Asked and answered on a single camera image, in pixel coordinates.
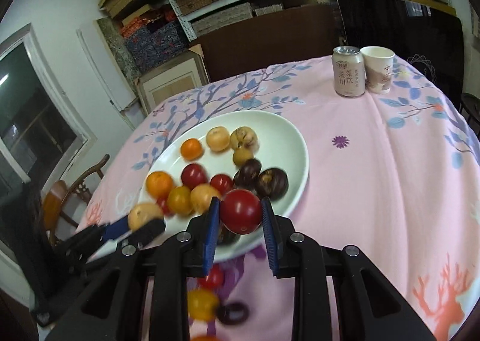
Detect pale yellow fruit gripped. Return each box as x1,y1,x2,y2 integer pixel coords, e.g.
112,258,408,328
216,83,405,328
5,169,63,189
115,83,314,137
128,202,164,231

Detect red tomato front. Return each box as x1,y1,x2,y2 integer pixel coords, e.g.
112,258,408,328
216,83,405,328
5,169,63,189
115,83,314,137
220,188,262,235

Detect large yellow passion fruit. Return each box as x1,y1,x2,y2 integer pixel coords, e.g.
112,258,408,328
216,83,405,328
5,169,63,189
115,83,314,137
190,184,221,214

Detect red plum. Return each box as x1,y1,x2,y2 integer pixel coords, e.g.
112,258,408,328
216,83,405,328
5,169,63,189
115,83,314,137
181,163,208,190
210,174,234,196

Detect small red tomato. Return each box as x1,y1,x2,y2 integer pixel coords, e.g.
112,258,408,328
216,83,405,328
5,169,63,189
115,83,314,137
156,196,174,217

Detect speckled yellow fruit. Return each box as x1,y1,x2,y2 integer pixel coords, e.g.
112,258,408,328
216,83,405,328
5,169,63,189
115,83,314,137
229,126,259,153

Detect small yellow orange fruit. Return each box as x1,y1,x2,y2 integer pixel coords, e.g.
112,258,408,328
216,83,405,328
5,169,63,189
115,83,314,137
167,186,193,217

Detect orange mandarin right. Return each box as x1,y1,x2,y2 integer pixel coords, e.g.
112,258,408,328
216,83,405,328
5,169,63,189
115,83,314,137
145,171,174,200

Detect wooden chair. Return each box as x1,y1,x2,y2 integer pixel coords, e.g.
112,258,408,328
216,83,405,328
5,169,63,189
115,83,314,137
41,154,111,247

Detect small tan fruit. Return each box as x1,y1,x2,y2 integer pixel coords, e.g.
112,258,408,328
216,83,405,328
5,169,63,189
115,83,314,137
233,147,254,167

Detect small orange mandarin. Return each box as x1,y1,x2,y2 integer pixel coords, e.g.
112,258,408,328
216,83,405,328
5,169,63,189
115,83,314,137
180,138,204,161

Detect yellow orange left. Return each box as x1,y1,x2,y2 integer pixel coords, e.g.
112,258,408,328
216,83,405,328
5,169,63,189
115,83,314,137
187,288,221,322

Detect white oval plate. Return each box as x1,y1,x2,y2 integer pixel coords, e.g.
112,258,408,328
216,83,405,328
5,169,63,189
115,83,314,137
150,110,309,217

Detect pale yellow round fruit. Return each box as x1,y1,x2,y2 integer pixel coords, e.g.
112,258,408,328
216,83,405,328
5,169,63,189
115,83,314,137
206,126,230,153

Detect small dark plum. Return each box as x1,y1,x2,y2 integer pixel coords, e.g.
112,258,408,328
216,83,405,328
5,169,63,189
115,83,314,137
216,301,250,326

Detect pink deer tablecloth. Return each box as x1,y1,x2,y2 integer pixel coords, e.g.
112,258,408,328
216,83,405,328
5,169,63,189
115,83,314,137
80,57,479,340

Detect cardboard framed box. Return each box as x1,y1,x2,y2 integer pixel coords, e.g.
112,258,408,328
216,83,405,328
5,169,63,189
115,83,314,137
136,44,210,114

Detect paper cup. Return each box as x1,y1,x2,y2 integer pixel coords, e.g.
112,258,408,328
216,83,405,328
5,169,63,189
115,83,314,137
360,46,395,94

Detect black board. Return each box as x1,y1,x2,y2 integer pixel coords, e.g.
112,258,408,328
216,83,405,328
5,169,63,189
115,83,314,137
337,0,465,107

